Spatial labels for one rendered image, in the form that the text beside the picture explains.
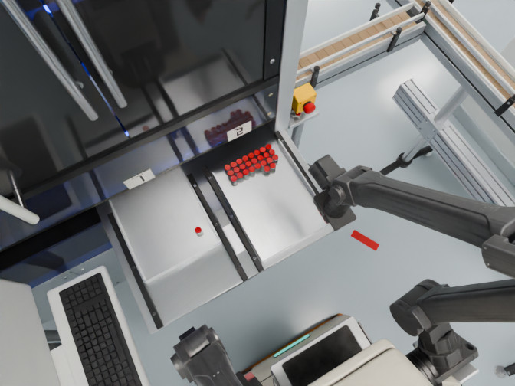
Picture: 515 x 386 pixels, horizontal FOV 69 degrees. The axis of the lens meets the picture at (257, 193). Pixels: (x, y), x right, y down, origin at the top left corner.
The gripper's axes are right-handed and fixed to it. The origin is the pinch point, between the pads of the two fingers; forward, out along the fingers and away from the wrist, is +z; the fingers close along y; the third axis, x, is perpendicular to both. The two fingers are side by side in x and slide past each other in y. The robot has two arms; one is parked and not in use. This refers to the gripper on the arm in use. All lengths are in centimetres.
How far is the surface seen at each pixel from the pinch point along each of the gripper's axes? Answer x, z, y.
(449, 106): -86, 41, 22
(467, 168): -84, 55, -3
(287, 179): -1.2, 20.4, 21.0
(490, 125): -143, 94, 15
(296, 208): 1.2, 20.2, 10.4
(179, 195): 33, 20, 33
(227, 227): 24.3, 20.1, 16.0
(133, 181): 43, 6, 38
